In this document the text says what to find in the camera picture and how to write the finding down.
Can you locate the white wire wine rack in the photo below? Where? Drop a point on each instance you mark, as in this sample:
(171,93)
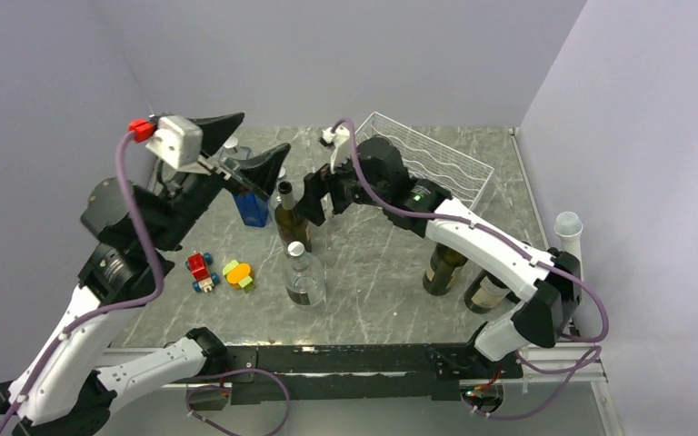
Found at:
(463,175)

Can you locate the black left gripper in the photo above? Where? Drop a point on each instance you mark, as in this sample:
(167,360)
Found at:
(259,173)

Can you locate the dark olive wine bottle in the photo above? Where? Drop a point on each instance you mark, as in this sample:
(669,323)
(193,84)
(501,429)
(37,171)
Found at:
(291,225)

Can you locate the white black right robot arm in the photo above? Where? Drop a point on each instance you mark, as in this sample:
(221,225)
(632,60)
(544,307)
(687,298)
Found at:
(547,283)

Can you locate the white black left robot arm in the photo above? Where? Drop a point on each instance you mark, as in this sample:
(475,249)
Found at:
(165,181)

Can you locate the small clear silver-cap bottle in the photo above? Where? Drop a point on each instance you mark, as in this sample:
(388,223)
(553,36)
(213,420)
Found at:
(275,197)

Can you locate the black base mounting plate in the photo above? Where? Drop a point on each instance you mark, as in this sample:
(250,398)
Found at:
(437,371)

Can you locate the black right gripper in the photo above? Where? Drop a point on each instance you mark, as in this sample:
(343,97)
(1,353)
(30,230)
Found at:
(316,184)

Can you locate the clear silver cap bottle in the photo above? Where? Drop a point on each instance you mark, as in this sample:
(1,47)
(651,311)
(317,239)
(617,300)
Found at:
(304,276)

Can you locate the orange green toy block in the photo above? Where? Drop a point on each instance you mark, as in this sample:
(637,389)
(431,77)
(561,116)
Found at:
(240,276)

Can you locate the blue water bottle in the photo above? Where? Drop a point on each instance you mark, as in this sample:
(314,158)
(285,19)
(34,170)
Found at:
(250,207)

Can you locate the green labelled wine bottle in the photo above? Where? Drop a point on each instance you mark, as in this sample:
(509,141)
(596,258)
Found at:
(485,292)

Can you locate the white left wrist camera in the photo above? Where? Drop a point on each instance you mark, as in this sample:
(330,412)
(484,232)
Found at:
(177,142)

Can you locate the black microphone stand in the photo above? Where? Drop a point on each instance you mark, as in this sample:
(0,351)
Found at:
(570,292)

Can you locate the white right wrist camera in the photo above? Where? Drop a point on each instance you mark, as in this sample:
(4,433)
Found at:
(337,140)

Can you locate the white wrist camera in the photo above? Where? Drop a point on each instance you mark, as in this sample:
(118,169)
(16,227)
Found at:
(177,142)
(337,140)

